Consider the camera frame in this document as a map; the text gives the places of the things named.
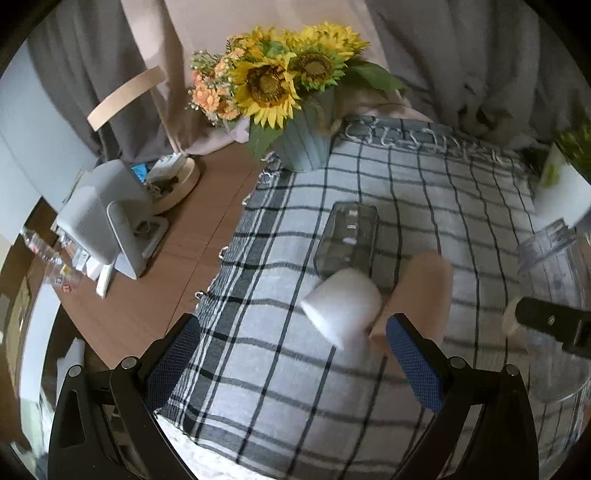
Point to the grey curtain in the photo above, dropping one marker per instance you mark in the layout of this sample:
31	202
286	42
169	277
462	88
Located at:
493	69

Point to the green potted plant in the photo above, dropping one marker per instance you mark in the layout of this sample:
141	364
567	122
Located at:
571	147

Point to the black white checkered tablecloth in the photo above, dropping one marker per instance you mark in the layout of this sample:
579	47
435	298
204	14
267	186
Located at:
287	381

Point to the clear plastic bottle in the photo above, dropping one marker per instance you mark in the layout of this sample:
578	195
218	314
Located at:
59	272

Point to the peach plastic cup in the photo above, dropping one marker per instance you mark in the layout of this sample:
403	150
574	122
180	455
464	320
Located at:
424	295

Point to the wooden desk lamp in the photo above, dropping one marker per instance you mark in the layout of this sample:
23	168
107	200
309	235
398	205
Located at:
132	125

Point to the white plastic cup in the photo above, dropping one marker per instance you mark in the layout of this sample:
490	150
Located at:
342	307

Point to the clear blue patterned cup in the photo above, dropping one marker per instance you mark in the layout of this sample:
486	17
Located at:
551	268

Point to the grey ribbed flower pot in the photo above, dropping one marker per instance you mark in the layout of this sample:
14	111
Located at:
306	141

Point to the beige curtain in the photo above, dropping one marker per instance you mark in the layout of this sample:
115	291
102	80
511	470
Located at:
167	34

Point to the dark clear glass tumbler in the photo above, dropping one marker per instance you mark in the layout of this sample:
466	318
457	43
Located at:
349	239

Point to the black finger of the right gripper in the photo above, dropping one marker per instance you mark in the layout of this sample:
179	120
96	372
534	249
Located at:
567	325

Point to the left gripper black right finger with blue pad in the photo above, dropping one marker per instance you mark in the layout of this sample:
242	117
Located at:
503	444

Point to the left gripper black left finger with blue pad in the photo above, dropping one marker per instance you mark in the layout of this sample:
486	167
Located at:
82	443

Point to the sunflower bouquet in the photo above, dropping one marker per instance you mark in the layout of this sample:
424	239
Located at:
265	75

